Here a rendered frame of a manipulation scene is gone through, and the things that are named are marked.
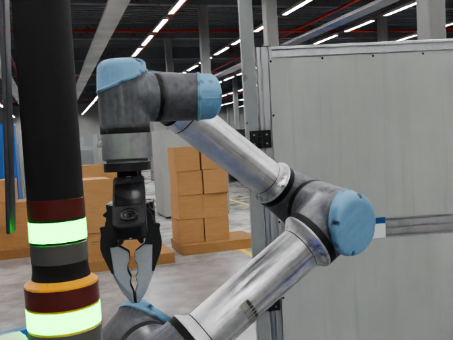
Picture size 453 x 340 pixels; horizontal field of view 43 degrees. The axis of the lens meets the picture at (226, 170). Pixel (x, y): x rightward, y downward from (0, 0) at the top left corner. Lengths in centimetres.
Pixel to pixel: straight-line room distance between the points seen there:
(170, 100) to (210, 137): 20
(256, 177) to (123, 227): 41
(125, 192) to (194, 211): 771
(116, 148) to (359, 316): 167
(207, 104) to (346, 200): 32
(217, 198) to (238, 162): 753
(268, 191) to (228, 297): 24
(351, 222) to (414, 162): 130
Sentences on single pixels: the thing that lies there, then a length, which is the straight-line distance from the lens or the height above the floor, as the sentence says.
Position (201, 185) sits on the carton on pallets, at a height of 100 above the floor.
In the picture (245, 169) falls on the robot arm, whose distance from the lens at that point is 109.
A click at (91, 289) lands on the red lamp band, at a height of 157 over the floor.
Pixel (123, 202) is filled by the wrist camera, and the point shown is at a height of 158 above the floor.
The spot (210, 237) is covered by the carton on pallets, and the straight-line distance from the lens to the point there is 866.
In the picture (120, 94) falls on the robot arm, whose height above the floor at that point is 173.
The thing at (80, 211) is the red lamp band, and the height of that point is 162.
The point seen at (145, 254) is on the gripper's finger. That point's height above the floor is 149.
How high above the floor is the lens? 166
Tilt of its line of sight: 3 degrees down
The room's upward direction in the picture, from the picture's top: 3 degrees counter-clockwise
